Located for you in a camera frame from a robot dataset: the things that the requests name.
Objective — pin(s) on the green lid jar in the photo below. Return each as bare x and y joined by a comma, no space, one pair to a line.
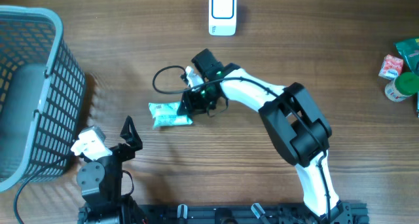
402,87

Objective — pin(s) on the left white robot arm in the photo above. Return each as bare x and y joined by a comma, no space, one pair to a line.
101,184

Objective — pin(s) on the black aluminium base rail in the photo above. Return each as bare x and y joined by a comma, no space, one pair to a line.
284,213

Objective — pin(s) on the teal tissue pack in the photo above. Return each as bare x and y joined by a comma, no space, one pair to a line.
165,114

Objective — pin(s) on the red tissue pack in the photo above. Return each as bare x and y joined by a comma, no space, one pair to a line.
391,67

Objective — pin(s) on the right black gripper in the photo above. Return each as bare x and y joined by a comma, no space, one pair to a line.
192,105

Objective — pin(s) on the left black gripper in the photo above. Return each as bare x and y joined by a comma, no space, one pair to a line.
132,139

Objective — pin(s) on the grey plastic shopping basket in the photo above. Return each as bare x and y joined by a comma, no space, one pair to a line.
42,92

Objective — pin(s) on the small green white packet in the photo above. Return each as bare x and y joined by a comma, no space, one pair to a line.
417,105

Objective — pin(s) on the green white packaged product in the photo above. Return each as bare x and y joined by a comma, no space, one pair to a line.
408,49

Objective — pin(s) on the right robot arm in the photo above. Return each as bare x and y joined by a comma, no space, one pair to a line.
293,121

